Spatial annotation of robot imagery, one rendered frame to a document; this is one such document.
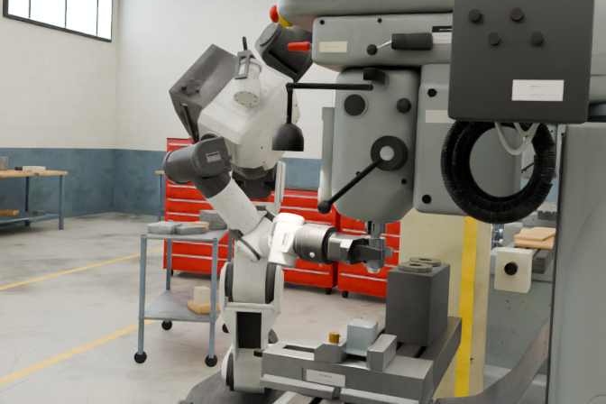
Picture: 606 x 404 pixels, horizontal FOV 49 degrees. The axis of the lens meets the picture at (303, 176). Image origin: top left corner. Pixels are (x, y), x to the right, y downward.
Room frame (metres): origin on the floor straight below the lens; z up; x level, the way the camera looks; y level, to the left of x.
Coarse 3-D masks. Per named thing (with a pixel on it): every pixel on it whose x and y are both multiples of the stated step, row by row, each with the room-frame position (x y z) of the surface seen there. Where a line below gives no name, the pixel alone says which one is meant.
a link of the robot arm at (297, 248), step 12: (276, 228) 1.55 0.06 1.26; (288, 228) 1.53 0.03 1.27; (300, 228) 1.52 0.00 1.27; (276, 240) 1.54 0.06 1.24; (288, 240) 1.52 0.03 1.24; (300, 240) 1.49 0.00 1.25; (276, 252) 1.52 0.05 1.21; (288, 252) 1.52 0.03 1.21; (300, 252) 1.49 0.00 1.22; (276, 264) 1.57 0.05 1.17; (288, 264) 1.52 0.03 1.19
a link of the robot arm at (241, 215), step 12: (228, 192) 1.74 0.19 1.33; (240, 192) 1.77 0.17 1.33; (216, 204) 1.74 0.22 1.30; (228, 204) 1.74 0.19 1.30; (240, 204) 1.76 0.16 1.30; (252, 204) 1.80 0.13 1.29; (228, 216) 1.76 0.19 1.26; (240, 216) 1.76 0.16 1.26; (252, 216) 1.78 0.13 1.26; (240, 228) 1.77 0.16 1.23; (252, 228) 1.78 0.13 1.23; (240, 240) 1.77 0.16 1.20; (252, 252) 1.75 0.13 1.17
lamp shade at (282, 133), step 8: (280, 128) 1.46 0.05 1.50; (288, 128) 1.45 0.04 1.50; (296, 128) 1.46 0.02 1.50; (272, 136) 1.47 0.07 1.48; (280, 136) 1.45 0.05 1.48; (288, 136) 1.44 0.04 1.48; (296, 136) 1.45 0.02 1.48; (272, 144) 1.47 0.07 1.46; (280, 144) 1.45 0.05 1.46; (288, 144) 1.44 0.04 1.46; (296, 144) 1.45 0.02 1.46
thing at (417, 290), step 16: (400, 272) 1.73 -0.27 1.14; (416, 272) 1.73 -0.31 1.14; (432, 272) 1.74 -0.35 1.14; (448, 272) 1.88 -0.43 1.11; (400, 288) 1.73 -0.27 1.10; (416, 288) 1.71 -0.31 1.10; (432, 288) 1.71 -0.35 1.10; (448, 288) 1.89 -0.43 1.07; (400, 304) 1.73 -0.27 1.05; (416, 304) 1.71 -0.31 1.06; (432, 304) 1.72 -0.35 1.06; (400, 320) 1.73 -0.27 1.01; (416, 320) 1.71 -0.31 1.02; (432, 320) 1.73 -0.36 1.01; (400, 336) 1.73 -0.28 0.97; (416, 336) 1.71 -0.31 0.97; (432, 336) 1.73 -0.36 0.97
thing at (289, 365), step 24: (384, 336) 1.40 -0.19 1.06; (264, 360) 1.39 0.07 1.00; (288, 360) 1.37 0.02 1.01; (312, 360) 1.35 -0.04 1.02; (360, 360) 1.39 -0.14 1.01; (384, 360) 1.31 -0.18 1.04; (408, 360) 1.38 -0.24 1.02; (264, 384) 1.37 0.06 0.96; (288, 384) 1.35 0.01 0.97; (312, 384) 1.35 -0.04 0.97; (336, 384) 1.33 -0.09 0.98; (360, 384) 1.31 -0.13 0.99; (384, 384) 1.30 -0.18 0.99; (408, 384) 1.28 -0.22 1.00; (432, 384) 1.39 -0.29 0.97
